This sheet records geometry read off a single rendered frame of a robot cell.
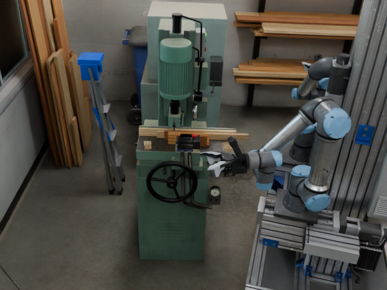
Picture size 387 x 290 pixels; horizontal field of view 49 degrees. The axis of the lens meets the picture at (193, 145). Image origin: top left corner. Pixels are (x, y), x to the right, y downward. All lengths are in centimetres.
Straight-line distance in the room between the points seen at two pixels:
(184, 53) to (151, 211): 105
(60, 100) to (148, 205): 137
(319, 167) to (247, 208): 161
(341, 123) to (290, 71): 272
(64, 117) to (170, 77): 163
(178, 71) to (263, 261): 131
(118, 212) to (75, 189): 49
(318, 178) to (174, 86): 92
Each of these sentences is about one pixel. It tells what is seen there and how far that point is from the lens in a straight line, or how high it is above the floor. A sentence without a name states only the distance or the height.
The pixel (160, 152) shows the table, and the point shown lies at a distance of 249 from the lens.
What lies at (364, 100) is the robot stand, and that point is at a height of 140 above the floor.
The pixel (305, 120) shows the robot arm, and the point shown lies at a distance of 199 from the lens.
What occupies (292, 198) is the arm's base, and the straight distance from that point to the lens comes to 225.
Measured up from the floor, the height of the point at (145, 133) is 92.
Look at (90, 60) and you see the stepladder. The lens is 311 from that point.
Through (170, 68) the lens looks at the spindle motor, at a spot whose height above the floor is 138.
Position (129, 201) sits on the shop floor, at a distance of 355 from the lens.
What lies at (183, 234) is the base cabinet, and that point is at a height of 25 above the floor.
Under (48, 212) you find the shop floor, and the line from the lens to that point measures 356.
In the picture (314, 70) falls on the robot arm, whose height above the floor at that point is 139.
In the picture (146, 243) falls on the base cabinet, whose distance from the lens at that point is 296.
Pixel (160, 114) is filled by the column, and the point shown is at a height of 97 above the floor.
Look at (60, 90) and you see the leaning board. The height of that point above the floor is 75.
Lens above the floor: 225
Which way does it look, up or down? 32 degrees down
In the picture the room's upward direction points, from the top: 3 degrees clockwise
